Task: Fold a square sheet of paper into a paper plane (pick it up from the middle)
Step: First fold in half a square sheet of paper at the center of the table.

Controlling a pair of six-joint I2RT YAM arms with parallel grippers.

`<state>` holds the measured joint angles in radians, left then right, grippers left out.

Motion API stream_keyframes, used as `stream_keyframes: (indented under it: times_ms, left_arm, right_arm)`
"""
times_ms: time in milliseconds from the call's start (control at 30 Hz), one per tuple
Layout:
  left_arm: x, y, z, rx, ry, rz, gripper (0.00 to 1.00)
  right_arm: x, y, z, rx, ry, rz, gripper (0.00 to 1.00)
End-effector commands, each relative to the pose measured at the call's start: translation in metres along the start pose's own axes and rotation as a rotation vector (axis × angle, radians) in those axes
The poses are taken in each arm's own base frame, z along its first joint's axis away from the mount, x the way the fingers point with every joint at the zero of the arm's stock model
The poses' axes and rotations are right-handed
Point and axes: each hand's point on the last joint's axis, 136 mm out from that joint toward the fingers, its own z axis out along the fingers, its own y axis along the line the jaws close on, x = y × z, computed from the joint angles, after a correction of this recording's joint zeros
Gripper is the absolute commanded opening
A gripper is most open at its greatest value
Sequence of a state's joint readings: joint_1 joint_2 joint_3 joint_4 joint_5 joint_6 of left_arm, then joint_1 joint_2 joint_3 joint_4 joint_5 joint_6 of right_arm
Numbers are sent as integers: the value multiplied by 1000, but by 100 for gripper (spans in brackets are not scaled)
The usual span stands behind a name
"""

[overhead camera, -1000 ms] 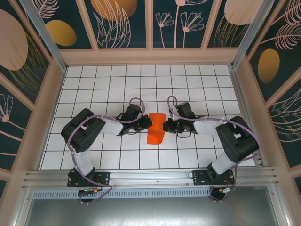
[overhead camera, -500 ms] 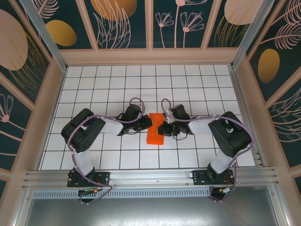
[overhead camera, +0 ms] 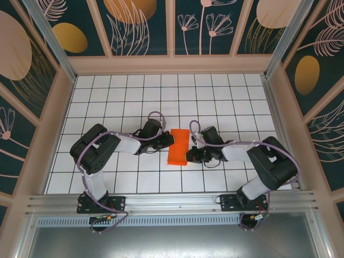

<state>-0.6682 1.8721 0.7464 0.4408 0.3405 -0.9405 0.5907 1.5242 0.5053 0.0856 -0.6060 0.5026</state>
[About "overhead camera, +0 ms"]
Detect grey metal sheet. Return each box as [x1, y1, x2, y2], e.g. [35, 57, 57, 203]
[16, 225, 331, 258]

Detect long aluminium mounting rail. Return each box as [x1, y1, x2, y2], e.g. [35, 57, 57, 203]
[25, 191, 319, 219]

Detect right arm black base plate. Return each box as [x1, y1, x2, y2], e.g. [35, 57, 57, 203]
[219, 193, 269, 213]

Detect slotted grey cable duct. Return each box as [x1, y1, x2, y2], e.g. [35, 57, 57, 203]
[36, 214, 244, 228]

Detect aluminium table side rail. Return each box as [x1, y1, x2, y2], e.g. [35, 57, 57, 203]
[262, 76, 306, 190]

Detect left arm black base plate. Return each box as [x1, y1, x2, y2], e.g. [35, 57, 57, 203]
[77, 195, 127, 214]

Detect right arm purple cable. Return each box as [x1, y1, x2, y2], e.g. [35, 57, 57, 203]
[189, 120, 300, 231]

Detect aluminium corner post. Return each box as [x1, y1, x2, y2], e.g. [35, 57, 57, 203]
[263, 0, 316, 79]
[20, 0, 78, 82]

